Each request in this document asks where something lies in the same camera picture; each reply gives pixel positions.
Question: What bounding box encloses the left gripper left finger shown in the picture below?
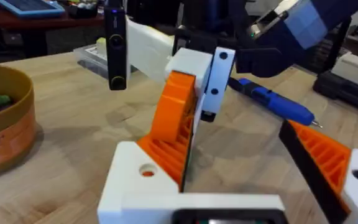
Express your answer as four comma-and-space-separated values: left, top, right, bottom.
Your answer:
97, 123, 196, 224

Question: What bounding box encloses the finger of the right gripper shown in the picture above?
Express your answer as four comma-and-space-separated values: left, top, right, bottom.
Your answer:
150, 47, 214, 144
200, 46, 237, 123

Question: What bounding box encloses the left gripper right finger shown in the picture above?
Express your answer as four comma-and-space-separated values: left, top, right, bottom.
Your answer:
277, 119, 358, 224

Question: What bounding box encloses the blue electric screwdriver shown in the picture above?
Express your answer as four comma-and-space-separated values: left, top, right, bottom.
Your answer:
227, 77, 323, 129

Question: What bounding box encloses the black case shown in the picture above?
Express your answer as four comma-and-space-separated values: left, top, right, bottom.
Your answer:
312, 70, 358, 122

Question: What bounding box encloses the black upright flat plate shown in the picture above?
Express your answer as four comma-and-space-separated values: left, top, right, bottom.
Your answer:
103, 5, 128, 91

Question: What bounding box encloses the black stand leg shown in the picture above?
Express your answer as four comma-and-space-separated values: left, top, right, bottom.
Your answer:
323, 17, 353, 74

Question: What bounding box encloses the clear plastic box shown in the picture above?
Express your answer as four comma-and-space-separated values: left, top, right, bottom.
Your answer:
73, 37, 138, 79

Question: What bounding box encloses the brown and orange tub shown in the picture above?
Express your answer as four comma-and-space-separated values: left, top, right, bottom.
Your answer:
0, 63, 37, 179

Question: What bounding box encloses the brown wooden desk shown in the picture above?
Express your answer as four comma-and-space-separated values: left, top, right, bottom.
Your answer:
0, 4, 105, 30

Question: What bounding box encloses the blue framed tablet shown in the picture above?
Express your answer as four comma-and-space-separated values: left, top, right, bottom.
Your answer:
0, 0, 65, 18

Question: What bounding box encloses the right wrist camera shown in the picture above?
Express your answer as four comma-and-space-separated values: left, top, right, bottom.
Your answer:
249, 11, 290, 40

